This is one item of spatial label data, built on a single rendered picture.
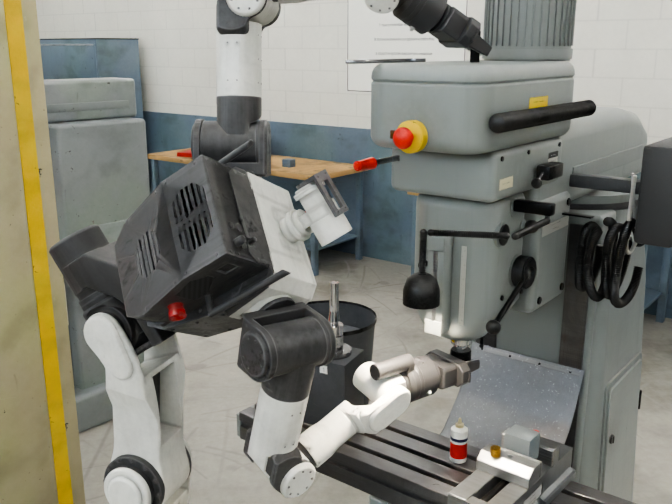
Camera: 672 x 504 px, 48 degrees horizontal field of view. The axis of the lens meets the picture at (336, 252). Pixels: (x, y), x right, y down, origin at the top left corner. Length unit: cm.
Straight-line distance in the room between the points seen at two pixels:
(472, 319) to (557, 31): 65
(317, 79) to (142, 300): 598
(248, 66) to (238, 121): 11
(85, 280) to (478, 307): 80
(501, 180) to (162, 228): 64
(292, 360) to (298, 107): 622
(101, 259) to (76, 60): 740
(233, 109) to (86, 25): 846
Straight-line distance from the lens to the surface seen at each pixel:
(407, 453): 191
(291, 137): 751
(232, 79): 151
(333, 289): 190
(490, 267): 157
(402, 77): 143
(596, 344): 204
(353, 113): 702
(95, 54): 862
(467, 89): 137
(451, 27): 153
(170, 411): 173
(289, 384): 134
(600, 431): 216
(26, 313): 296
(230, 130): 151
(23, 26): 286
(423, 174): 153
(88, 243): 161
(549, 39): 175
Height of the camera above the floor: 192
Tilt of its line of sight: 15 degrees down
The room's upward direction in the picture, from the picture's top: straight up
